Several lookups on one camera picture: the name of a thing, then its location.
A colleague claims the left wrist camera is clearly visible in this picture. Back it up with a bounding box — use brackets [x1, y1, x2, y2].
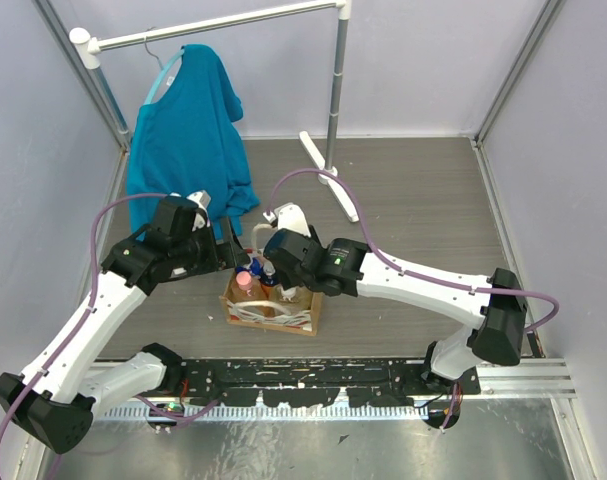
[170, 190, 211, 231]

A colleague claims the light blue clothes hanger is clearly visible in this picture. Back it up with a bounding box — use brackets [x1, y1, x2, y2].
[144, 48, 184, 105]

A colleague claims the pink cap bottle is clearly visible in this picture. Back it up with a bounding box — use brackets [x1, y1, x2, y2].
[232, 271, 266, 303]

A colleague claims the teal t-shirt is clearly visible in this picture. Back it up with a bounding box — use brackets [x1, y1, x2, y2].
[126, 44, 260, 236]

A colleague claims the clear bottle white cap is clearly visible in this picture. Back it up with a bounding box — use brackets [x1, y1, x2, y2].
[269, 285, 313, 313]

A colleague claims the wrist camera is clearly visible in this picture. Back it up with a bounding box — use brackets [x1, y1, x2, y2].
[263, 202, 312, 238]
[170, 190, 211, 231]

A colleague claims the white cable duct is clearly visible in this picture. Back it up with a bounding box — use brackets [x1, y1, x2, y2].
[100, 401, 428, 423]

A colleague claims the white metal clothes rack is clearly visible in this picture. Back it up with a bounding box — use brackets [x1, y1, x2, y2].
[68, 1, 359, 223]

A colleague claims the burlap canvas bag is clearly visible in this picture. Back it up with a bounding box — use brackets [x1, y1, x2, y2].
[220, 223, 322, 336]

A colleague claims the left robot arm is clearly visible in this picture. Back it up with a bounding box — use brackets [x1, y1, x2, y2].
[0, 191, 249, 454]

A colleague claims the white bottle grey cap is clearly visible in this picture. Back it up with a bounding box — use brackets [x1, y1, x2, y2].
[280, 285, 298, 301]

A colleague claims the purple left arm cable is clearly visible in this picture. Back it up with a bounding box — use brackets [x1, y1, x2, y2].
[0, 192, 219, 480]

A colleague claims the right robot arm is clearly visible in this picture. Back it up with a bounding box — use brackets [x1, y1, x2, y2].
[264, 229, 527, 394]

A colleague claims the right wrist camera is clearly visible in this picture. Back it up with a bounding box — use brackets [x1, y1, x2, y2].
[263, 202, 312, 238]

